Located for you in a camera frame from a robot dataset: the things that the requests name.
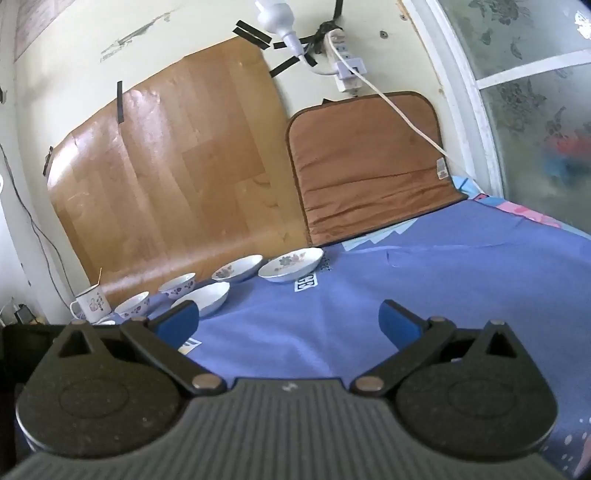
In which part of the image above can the thin black cable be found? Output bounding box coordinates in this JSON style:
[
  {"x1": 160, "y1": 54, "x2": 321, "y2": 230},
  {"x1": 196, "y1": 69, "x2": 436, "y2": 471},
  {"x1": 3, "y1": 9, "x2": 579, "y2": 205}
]
[{"x1": 0, "y1": 144, "x2": 70, "y2": 319}]

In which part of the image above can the white power cable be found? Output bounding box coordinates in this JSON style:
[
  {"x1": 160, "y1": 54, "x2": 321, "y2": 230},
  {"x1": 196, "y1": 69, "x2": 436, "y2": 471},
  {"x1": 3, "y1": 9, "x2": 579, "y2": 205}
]
[{"x1": 330, "y1": 44, "x2": 472, "y2": 181}]

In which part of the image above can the floral white plate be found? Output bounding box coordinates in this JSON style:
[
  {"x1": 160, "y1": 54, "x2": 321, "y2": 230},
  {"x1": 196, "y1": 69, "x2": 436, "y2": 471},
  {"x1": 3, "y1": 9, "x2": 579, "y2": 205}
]
[
  {"x1": 211, "y1": 254, "x2": 264, "y2": 283},
  {"x1": 170, "y1": 281, "x2": 230, "y2": 319},
  {"x1": 257, "y1": 247, "x2": 325, "y2": 284}
]

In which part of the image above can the white mug with pink print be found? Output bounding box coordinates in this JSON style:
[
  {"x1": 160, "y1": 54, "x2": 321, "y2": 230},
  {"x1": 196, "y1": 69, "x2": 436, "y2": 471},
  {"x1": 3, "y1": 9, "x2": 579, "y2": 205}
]
[{"x1": 69, "y1": 284, "x2": 112, "y2": 324}]

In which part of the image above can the pile of cables and plugs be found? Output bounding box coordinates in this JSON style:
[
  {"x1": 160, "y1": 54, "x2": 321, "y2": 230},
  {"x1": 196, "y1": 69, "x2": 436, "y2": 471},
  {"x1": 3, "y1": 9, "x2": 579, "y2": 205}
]
[{"x1": 0, "y1": 298, "x2": 47, "y2": 326}]

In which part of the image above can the white light bulb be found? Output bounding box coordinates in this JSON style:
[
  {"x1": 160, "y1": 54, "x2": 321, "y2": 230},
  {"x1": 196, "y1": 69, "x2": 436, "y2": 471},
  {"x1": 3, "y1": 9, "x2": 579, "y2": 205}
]
[{"x1": 255, "y1": 0, "x2": 305, "y2": 58}]

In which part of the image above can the brown patterned wall poster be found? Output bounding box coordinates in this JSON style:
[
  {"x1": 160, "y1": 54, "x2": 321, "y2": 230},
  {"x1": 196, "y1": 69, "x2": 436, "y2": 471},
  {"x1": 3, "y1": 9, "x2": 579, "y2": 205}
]
[{"x1": 13, "y1": 0, "x2": 93, "y2": 63}]

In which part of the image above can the white power strip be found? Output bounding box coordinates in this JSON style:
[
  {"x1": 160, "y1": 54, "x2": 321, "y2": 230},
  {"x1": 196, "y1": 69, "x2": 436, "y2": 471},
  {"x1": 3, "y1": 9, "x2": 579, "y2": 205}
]
[{"x1": 323, "y1": 28, "x2": 370, "y2": 93}]

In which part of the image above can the brown cushion mat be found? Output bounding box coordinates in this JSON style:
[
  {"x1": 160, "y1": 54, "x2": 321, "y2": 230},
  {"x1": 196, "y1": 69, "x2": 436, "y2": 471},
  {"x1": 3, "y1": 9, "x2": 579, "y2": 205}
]
[{"x1": 285, "y1": 91, "x2": 468, "y2": 247}]

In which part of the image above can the frosted patterned glass window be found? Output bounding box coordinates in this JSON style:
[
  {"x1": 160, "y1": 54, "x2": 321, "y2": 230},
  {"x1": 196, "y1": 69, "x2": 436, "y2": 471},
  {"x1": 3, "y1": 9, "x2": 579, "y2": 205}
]
[{"x1": 402, "y1": 0, "x2": 591, "y2": 241}]

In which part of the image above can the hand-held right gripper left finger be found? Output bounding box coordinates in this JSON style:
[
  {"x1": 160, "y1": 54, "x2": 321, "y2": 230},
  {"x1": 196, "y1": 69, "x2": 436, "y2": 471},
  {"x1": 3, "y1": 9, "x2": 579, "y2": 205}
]
[{"x1": 53, "y1": 300, "x2": 227, "y2": 398}]

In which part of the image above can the wood-pattern wall sheet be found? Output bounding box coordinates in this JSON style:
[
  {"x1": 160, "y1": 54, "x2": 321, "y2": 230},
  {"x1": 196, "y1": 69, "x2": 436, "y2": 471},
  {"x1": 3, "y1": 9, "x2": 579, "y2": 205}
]
[{"x1": 46, "y1": 36, "x2": 309, "y2": 296}]

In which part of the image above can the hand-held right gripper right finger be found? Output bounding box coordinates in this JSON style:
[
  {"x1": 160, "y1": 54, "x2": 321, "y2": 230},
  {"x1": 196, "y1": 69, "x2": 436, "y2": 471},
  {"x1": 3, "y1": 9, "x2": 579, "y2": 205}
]
[{"x1": 351, "y1": 299, "x2": 527, "y2": 398}]

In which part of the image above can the blue printed tablecloth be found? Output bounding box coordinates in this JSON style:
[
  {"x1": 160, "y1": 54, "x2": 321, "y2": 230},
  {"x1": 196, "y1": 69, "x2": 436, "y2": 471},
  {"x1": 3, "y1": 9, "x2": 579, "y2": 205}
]
[{"x1": 44, "y1": 187, "x2": 591, "y2": 480}]

